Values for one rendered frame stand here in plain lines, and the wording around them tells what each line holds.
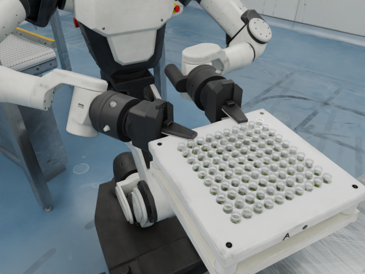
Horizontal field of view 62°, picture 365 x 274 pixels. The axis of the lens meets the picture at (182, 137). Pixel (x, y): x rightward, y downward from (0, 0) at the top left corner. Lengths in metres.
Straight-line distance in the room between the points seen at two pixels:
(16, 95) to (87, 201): 1.23
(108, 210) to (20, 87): 0.97
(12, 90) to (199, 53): 0.40
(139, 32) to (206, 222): 0.63
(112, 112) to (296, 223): 0.36
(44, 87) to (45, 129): 1.19
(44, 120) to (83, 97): 1.19
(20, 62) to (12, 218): 0.84
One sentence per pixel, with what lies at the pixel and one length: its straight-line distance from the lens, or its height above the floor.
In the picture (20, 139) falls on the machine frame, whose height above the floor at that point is 0.50.
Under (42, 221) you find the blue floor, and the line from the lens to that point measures 1.83.
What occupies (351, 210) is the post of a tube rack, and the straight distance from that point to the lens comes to 0.52.
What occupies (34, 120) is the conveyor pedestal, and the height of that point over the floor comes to 0.43.
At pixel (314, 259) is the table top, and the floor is 0.82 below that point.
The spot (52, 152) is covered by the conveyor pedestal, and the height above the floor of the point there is 0.18.
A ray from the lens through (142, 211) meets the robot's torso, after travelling 0.99.
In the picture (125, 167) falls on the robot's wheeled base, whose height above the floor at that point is 0.35.
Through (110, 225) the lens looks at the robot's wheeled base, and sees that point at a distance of 1.48.
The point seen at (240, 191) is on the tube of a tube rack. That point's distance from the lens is 0.44.
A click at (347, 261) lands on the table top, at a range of 0.66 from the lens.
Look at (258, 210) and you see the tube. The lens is 0.42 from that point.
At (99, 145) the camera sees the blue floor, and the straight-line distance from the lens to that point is 2.20.
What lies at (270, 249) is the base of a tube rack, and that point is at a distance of 0.45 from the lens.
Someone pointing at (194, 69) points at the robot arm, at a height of 1.03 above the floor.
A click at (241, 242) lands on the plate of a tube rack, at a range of 0.39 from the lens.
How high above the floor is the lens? 1.32
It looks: 37 degrees down
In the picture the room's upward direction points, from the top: straight up
